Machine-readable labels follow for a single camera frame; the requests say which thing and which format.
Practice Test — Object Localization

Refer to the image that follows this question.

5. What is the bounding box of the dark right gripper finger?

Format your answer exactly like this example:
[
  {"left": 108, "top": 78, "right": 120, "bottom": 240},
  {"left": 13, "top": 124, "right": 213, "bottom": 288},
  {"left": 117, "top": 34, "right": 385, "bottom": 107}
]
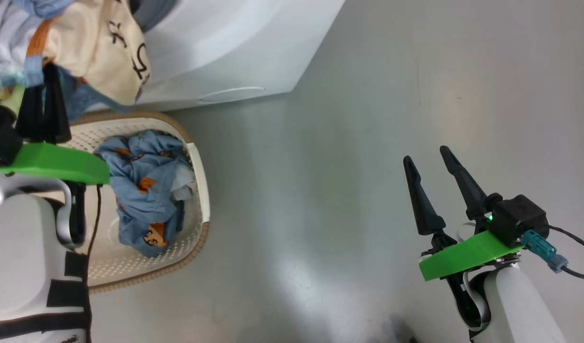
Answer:
[
  {"left": 403, "top": 155, "right": 446, "bottom": 236},
  {"left": 439, "top": 145, "right": 489, "bottom": 220}
]

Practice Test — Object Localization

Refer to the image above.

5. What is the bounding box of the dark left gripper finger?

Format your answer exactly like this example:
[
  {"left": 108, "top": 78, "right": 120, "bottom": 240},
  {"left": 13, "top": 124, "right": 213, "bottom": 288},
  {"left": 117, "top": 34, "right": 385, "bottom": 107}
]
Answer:
[
  {"left": 44, "top": 64, "right": 72, "bottom": 144},
  {"left": 15, "top": 66, "right": 48, "bottom": 142}
]

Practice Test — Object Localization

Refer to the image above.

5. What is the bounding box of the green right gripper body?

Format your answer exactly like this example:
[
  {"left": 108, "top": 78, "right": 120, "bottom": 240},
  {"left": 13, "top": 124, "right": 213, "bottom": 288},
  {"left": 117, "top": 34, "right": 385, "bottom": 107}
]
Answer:
[{"left": 419, "top": 230, "right": 524, "bottom": 282}]

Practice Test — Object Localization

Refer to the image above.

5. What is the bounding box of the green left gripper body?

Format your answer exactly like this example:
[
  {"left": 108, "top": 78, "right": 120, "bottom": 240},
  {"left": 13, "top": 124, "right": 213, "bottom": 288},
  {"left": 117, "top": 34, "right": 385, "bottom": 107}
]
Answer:
[{"left": 0, "top": 142, "right": 111, "bottom": 186}]

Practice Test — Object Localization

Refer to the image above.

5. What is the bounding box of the cream cartoon print garment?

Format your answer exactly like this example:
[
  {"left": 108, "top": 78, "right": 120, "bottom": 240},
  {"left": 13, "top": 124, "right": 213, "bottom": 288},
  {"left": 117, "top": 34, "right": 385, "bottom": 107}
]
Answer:
[{"left": 0, "top": 0, "right": 152, "bottom": 122}]

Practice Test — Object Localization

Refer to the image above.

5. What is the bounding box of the blue cartoon print garment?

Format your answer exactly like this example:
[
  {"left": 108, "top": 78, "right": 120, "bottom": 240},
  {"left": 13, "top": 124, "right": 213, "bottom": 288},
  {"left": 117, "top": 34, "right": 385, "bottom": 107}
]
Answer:
[{"left": 94, "top": 129, "right": 197, "bottom": 258}]

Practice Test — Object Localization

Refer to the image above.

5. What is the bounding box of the white front-load washing machine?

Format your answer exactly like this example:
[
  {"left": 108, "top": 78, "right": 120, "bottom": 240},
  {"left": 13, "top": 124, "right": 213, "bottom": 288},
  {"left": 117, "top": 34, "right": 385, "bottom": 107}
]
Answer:
[{"left": 129, "top": 0, "right": 346, "bottom": 111}]

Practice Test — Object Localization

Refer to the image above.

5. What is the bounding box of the cream perforated laundry basket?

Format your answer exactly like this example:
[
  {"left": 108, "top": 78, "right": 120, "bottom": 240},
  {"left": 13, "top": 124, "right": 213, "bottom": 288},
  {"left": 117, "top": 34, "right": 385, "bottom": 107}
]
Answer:
[{"left": 59, "top": 111, "right": 211, "bottom": 294}]

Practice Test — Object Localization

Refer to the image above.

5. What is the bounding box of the round white filter cover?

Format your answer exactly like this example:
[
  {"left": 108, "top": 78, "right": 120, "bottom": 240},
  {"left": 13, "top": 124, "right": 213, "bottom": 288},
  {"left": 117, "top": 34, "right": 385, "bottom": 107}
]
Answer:
[{"left": 198, "top": 86, "right": 266, "bottom": 104}]

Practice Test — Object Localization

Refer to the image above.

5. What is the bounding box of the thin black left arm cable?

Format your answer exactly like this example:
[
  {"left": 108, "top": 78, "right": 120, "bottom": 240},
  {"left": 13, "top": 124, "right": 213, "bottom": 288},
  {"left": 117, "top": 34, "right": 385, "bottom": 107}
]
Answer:
[{"left": 86, "top": 184, "right": 103, "bottom": 260}]

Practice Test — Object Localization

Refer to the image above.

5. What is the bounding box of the teal right camera connector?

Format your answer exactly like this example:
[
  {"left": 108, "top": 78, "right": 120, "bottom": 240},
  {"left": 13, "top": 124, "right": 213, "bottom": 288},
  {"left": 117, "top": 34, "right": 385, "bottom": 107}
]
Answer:
[{"left": 521, "top": 229, "right": 569, "bottom": 273}]

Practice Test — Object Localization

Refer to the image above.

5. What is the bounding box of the black right camera cable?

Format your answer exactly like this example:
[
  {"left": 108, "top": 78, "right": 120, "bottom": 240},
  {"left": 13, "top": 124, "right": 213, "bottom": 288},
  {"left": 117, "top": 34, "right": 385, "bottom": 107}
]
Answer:
[{"left": 546, "top": 224, "right": 584, "bottom": 281}]

